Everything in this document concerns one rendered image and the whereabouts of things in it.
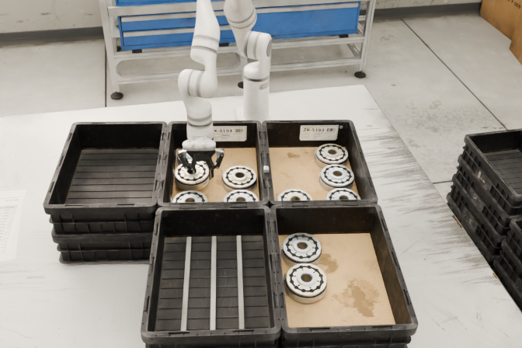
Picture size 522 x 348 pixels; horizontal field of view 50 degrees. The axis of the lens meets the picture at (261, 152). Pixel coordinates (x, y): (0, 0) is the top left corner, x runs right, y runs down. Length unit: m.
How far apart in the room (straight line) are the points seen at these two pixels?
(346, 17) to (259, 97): 1.87
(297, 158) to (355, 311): 0.60
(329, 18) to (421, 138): 0.97
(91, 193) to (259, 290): 0.61
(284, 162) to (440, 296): 0.61
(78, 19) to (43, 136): 2.30
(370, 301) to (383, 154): 0.79
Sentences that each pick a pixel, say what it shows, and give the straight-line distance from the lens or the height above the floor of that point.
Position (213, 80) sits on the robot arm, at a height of 1.21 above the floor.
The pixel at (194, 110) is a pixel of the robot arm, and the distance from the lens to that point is 1.54.
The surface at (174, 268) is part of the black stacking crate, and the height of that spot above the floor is 0.83.
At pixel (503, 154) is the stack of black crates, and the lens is 2.67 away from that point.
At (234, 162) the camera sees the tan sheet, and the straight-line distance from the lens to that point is 1.81.
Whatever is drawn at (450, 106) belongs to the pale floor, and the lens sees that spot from 3.87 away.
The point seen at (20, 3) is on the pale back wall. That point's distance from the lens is 4.47.
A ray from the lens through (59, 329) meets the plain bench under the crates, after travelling 1.61.
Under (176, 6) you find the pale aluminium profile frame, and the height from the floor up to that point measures 0.60.
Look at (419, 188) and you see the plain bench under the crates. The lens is 2.01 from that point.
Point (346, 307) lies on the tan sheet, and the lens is 1.44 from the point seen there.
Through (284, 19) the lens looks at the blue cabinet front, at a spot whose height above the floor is 0.46.
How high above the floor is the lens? 1.96
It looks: 38 degrees down
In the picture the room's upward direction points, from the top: 2 degrees clockwise
